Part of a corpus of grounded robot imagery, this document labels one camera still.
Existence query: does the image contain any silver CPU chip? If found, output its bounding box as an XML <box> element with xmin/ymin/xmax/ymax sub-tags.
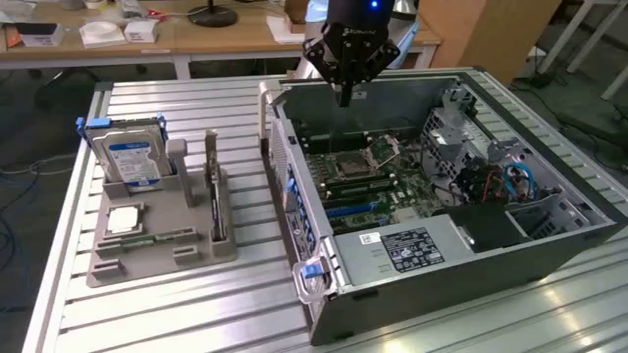
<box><xmin>106</xmin><ymin>207</ymin><xmax>143</xmax><ymax>234</ymax></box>

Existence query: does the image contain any hard disk in blue carrier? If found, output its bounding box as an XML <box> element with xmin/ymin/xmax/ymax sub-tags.
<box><xmin>75</xmin><ymin>111</ymin><xmax>174</xmax><ymax>194</ymax></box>

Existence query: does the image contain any black lamp base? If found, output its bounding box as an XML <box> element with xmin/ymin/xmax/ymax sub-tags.
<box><xmin>187</xmin><ymin>0</ymin><xmax>240</xmax><ymax>28</ymax></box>

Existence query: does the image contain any metal socket cover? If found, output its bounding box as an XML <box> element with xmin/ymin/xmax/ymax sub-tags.
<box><xmin>366</xmin><ymin>133</ymin><xmax>410</xmax><ymax>167</ymax></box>

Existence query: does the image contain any wooden desk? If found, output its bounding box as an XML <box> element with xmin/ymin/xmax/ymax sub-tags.
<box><xmin>0</xmin><ymin>0</ymin><xmax>443</xmax><ymax>80</ymax></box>

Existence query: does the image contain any white paper stack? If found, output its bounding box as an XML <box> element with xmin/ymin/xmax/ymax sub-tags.
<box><xmin>266</xmin><ymin>14</ymin><xmax>308</xmax><ymax>46</ymax></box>

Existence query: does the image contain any green RAM stick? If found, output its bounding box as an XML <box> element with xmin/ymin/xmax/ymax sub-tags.
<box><xmin>116</xmin><ymin>231</ymin><xmax>192</xmax><ymax>246</ymax></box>

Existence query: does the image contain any grey power supply unit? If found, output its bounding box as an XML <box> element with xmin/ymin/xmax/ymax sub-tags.
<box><xmin>332</xmin><ymin>215</ymin><xmax>474</xmax><ymax>288</ymax></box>

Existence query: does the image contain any blue floor cable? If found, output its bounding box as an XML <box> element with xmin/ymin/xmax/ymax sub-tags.
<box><xmin>0</xmin><ymin>172</ymin><xmax>46</xmax><ymax>315</ymax></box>

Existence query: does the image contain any white table frame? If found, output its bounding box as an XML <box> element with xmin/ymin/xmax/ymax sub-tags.
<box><xmin>536</xmin><ymin>0</ymin><xmax>628</xmax><ymax>101</ymax></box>

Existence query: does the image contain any white box with black lid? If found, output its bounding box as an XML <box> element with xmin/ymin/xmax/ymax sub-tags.
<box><xmin>14</xmin><ymin>22</ymin><xmax>67</xmax><ymax>49</ymax></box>

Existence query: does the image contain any white box with label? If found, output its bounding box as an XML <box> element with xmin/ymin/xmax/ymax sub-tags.
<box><xmin>123</xmin><ymin>19</ymin><xmax>160</xmax><ymax>43</ymax></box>

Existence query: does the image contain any blue wire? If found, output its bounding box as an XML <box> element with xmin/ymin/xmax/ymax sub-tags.
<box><xmin>504</xmin><ymin>163</ymin><xmax>542</xmax><ymax>204</ymax></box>

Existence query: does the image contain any open black PC case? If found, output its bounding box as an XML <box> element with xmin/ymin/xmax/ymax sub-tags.
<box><xmin>259</xmin><ymin>65</ymin><xmax>628</xmax><ymax>346</ymax></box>

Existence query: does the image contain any green motherboard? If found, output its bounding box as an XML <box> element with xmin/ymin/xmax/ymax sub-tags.
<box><xmin>294</xmin><ymin>124</ymin><xmax>451</xmax><ymax>236</ymax></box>

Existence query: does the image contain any white floor cable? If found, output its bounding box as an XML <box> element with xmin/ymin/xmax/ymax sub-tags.
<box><xmin>0</xmin><ymin>153</ymin><xmax>78</xmax><ymax>176</ymax></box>

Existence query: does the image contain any grey parts rack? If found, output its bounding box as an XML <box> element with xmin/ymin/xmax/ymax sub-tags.
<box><xmin>86</xmin><ymin>138</ymin><xmax>240</xmax><ymax>288</ymax></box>

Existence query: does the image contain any wooden cabinet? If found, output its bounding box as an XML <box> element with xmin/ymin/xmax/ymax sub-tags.
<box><xmin>416</xmin><ymin>0</ymin><xmax>563</xmax><ymax>82</ymax></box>

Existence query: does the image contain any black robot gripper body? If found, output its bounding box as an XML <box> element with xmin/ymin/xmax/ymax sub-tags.
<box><xmin>322</xmin><ymin>0</ymin><xmax>396</xmax><ymax>71</ymax></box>

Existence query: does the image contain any blue expansion slot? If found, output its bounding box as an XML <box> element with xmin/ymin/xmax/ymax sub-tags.
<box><xmin>326</xmin><ymin>204</ymin><xmax>390</xmax><ymax>220</ymax></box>

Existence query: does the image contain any metal disk bay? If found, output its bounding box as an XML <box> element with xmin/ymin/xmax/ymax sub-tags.
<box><xmin>504</xmin><ymin>185</ymin><xmax>594</xmax><ymax>243</ymax></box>

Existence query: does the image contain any black chair base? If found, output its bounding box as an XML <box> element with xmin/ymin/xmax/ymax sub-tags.
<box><xmin>28</xmin><ymin>65</ymin><xmax>150</xmax><ymax>110</ymax></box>

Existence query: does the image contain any black graphics card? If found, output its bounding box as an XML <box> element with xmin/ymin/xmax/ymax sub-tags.
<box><xmin>203</xmin><ymin>129</ymin><xmax>232</xmax><ymax>246</ymax></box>

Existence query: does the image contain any silver chipset heatsink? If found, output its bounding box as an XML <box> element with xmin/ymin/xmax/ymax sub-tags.
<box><xmin>392</xmin><ymin>209</ymin><xmax>423</xmax><ymax>225</ymax></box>

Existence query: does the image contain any CPU socket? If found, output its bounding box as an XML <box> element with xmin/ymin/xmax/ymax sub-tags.
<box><xmin>332</xmin><ymin>151</ymin><xmax>374</xmax><ymax>182</ymax></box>

